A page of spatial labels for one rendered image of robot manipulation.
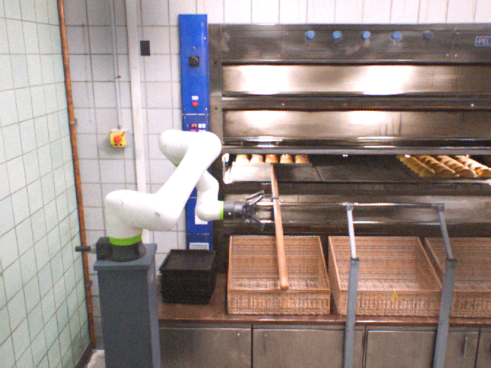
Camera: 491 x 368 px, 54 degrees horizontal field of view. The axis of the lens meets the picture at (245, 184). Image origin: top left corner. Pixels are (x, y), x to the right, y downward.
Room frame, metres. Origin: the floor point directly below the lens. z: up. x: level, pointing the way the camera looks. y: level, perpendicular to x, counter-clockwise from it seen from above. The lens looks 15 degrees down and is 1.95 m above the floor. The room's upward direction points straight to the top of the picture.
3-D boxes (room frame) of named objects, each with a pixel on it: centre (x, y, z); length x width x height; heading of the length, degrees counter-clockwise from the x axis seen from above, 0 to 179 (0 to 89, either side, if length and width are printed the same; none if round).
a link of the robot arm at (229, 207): (2.27, 0.08, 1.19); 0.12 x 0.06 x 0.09; 178
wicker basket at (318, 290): (2.55, -0.18, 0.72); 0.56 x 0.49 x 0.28; 90
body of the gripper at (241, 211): (2.26, 0.00, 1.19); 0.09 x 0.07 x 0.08; 88
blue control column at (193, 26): (3.76, 0.26, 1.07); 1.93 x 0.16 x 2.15; 179
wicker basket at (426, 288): (2.54, -0.78, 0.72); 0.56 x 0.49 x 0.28; 89
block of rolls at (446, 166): (3.23, -1.35, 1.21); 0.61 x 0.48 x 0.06; 179
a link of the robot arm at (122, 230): (1.71, 0.44, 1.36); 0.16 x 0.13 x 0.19; 68
